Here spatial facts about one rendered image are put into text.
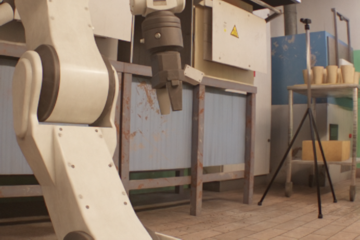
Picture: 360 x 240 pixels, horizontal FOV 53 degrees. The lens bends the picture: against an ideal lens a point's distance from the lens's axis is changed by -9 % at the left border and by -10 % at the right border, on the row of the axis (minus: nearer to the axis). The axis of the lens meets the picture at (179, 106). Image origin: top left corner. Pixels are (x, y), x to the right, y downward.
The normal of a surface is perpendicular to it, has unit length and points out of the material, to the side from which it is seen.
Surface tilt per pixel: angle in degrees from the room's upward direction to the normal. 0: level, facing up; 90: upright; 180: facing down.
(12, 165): 90
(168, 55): 88
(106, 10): 90
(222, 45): 90
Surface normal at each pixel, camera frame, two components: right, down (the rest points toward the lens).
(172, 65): 0.26, -0.09
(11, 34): 0.72, -0.03
